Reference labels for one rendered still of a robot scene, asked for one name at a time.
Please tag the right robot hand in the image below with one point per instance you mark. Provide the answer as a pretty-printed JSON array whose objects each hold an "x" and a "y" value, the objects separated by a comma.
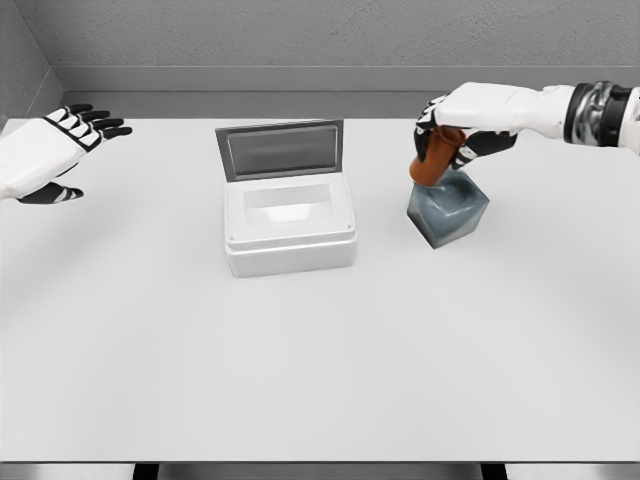
[{"x": 475, "y": 107}]

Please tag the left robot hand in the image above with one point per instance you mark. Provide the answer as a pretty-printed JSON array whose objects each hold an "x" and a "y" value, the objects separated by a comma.
[{"x": 45, "y": 150}]

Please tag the brown cylindrical bottle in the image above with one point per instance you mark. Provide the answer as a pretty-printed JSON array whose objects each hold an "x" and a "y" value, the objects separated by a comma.
[{"x": 434, "y": 159}]

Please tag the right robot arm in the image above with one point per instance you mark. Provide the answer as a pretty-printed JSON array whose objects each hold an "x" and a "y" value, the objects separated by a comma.
[{"x": 590, "y": 115}]

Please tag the grey-blue square holder block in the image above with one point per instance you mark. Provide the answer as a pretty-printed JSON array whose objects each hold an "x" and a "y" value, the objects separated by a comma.
[{"x": 450, "y": 207}]

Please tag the grey hinged box lid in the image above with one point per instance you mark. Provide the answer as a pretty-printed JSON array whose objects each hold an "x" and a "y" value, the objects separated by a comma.
[{"x": 281, "y": 150}]

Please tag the white box base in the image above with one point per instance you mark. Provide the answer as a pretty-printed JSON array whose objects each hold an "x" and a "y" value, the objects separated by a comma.
[{"x": 290, "y": 230}]

